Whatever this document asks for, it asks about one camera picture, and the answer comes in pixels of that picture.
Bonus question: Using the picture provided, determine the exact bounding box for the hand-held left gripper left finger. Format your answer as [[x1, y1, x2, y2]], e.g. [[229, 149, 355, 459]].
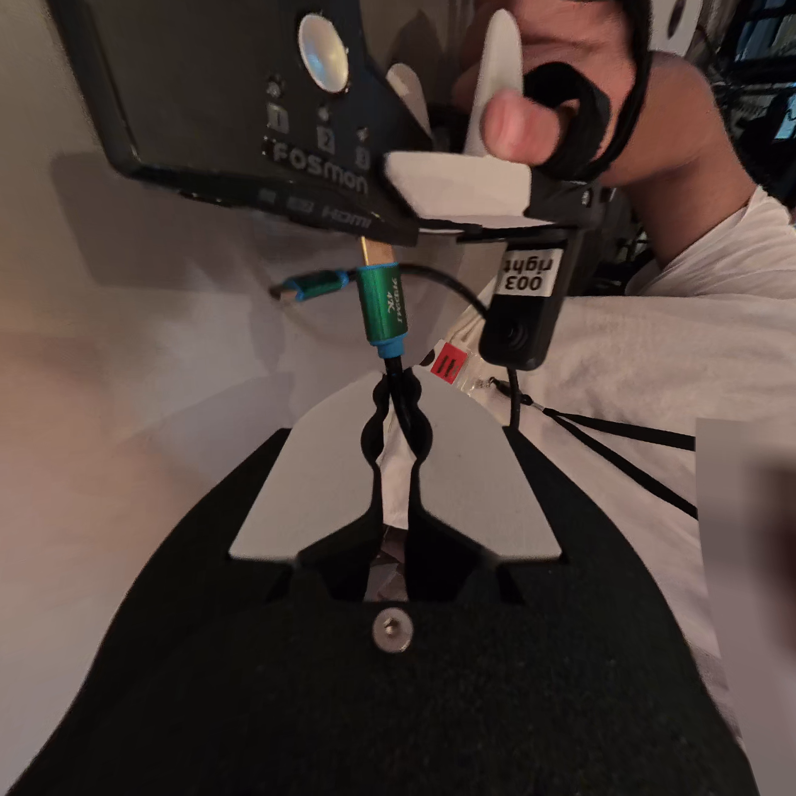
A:
[[229, 371, 391, 562]]

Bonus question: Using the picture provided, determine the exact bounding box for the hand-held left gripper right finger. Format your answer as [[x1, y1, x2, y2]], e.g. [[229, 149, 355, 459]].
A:
[[398, 367, 568, 562]]

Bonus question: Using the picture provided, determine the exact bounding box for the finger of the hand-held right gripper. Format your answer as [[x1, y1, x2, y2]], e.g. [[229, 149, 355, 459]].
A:
[[384, 151, 561, 236], [384, 61, 435, 141]]

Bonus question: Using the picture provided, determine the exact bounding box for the green HDMI cable gold tip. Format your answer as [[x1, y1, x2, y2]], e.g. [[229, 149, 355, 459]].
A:
[[356, 238, 430, 464]]

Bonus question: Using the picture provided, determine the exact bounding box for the black HDMI switch box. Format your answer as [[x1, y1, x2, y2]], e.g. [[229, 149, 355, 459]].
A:
[[49, 0, 430, 248]]

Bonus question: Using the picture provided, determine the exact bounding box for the person's right forearm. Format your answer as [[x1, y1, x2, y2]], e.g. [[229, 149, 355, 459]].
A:
[[597, 50, 761, 265]]

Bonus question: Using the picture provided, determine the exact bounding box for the person's right hand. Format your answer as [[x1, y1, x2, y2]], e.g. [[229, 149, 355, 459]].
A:
[[453, 0, 650, 165]]

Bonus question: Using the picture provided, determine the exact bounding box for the badge with red label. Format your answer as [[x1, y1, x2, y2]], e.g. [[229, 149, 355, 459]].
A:
[[418, 339, 498, 399]]

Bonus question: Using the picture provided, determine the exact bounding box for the person's white shirt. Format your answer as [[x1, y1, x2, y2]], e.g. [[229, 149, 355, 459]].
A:
[[373, 185, 796, 756]]

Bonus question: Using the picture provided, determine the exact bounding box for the black lanyard strap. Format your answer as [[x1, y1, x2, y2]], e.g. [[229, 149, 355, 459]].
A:
[[488, 376, 699, 520]]

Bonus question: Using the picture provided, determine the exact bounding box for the green HDMI cable braided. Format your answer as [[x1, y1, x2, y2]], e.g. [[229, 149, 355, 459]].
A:
[[269, 262, 492, 321]]

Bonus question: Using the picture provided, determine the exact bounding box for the dark wire shelf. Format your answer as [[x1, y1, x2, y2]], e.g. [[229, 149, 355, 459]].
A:
[[703, 0, 796, 147]]

